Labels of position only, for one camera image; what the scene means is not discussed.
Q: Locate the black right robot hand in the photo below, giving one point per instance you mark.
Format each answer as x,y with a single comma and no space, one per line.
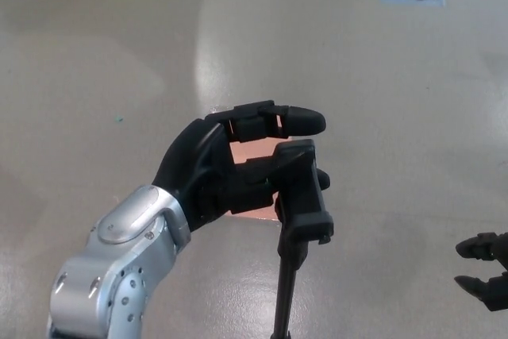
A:
498,245

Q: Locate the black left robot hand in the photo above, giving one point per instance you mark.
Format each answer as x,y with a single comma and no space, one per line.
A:
186,156

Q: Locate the black phone stand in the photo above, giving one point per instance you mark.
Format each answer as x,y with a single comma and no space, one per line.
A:
305,196

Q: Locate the pink floor marking patch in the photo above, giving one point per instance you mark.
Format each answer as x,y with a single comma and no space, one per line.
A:
254,150

